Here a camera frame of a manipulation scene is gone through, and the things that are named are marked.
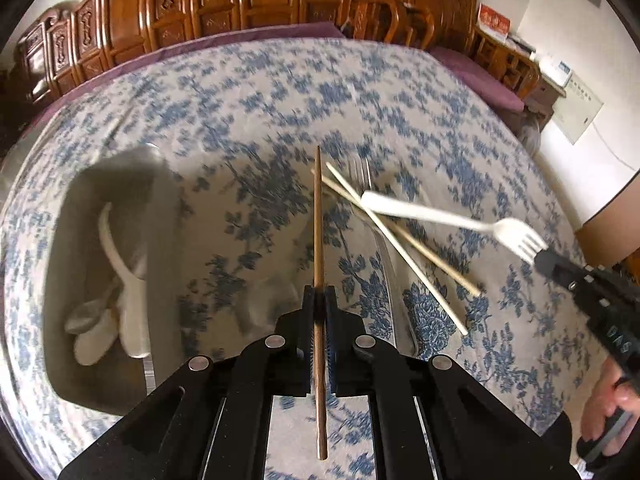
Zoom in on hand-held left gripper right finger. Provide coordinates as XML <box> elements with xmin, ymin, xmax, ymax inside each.
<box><xmin>325</xmin><ymin>284</ymin><xmax>573</xmax><ymax>480</ymax></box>

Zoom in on purple sofa cushion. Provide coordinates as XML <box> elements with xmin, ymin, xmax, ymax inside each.
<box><xmin>30</xmin><ymin>22</ymin><xmax>346</xmax><ymax>116</ymax></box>

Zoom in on grey plastic bag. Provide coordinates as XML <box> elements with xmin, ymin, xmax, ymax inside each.
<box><xmin>515</xmin><ymin>112</ymin><xmax>543</xmax><ymax>156</ymax></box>

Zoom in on carved wooden sofa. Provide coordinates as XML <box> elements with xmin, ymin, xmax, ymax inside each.
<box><xmin>15</xmin><ymin>0</ymin><xmax>436</xmax><ymax>111</ymax></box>

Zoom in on rectangular metal tin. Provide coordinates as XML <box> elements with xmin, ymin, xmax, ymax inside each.
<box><xmin>42</xmin><ymin>145</ymin><xmax>201</xmax><ymax>418</ymax></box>

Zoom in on carved wooden armchair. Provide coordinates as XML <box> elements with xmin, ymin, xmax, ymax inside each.
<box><xmin>390</xmin><ymin>0</ymin><xmax>543</xmax><ymax>103</ymax></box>

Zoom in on metal fork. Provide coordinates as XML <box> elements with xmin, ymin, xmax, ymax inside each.
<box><xmin>346</xmin><ymin>155</ymin><xmax>420</xmax><ymax>357</ymax></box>

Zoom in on tan wooden furniture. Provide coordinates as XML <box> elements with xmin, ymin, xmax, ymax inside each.
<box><xmin>575</xmin><ymin>175</ymin><xmax>640</xmax><ymax>271</ymax></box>

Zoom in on wooden side table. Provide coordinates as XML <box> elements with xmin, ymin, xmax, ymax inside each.
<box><xmin>505</xmin><ymin>35</ymin><xmax>568</xmax><ymax>116</ymax></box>

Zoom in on light bamboo chopstick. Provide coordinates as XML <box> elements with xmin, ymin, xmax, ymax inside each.
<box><xmin>325</xmin><ymin>161</ymin><xmax>471</xmax><ymax>337</ymax></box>
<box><xmin>311</xmin><ymin>169</ymin><xmax>483</xmax><ymax>297</ymax></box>

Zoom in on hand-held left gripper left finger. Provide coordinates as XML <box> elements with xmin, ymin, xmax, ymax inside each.
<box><xmin>57</xmin><ymin>284</ymin><xmax>318</xmax><ymax>480</ymax></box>

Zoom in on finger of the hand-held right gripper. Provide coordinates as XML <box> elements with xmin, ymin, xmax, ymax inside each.
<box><xmin>547</xmin><ymin>250</ymin><xmax>608</xmax><ymax>277</ymax></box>
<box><xmin>534</xmin><ymin>252</ymin><xmax>593</xmax><ymax>291</ymax></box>

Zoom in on brown wooden chopstick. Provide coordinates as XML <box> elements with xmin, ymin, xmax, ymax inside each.
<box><xmin>311</xmin><ymin>146</ymin><xmax>330</xmax><ymax>461</ymax></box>

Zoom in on person's right hand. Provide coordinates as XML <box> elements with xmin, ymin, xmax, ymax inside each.
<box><xmin>582</xmin><ymin>357</ymin><xmax>628</xmax><ymax>440</ymax></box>

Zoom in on blue floral tablecloth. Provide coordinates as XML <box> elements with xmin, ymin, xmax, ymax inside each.
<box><xmin>0</xmin><ymin>37</ymin><xmax>608</xmax><ymax>480</ymax></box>

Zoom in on purple armchair cushion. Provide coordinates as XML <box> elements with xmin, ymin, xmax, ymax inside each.
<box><xmin>430</xmin><ymin>46</ymin><xmax>525</xmax><ymax>112</ymax></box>

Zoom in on white desk phone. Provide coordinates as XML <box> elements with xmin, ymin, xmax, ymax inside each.
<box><xmin>539</xmin><ymin>55</ymin><xmax>573</xmax><ymax>88</ymax></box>

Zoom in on white plastic fork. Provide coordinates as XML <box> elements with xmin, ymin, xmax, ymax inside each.
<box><xmin>361</xmin><ymin>190</ymin><xmax>549</xmax><ymax>264</ymax></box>

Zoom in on white wall panel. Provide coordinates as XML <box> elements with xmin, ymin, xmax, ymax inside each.
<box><xmin>552</xmin><ymin>72</ymin><xmax>605</xmax><ymax>145</ymax></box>

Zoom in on white ceramic spoon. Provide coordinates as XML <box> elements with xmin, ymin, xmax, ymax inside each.
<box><xmin>65</xmin><ymin>300</ymin><xmax>108</xmax><ymax>333</ymax></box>
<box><xmin>75</xmin><ymin>330</ymin><xmax>118</xmax><ymax>366</ymax></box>

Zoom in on white plastic spoons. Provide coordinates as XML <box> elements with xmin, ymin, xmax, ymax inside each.
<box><xmin>98</xmin><ymin>201</ymin><xmax>153</xmax><ymax>359</ymax></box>

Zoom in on red desk calendar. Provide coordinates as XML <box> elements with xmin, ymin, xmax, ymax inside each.
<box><xmin>477</xmin><ymin>2</ymin><xmax>512</xmax><ymax>43</ymax></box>

